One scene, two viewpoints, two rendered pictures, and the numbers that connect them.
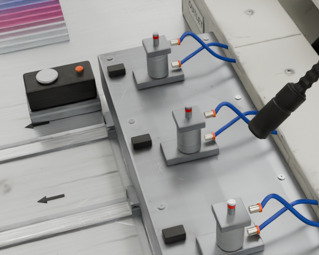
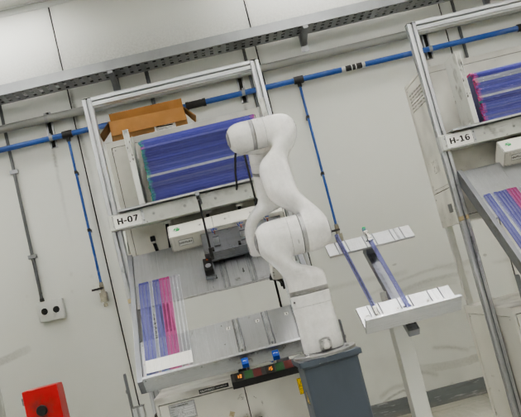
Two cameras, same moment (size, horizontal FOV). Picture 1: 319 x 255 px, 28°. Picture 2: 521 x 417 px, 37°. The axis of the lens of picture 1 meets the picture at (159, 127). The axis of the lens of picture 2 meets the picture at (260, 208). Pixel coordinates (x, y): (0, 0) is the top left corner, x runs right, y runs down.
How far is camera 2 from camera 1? 285 cm
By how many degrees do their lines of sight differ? 60
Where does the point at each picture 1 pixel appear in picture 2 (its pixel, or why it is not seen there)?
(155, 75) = (218, 240)
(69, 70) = (206, 261)
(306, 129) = (244, 216)
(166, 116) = (231, 240)
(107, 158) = (231, 261)
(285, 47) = (215, 218)
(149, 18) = (174, 259)
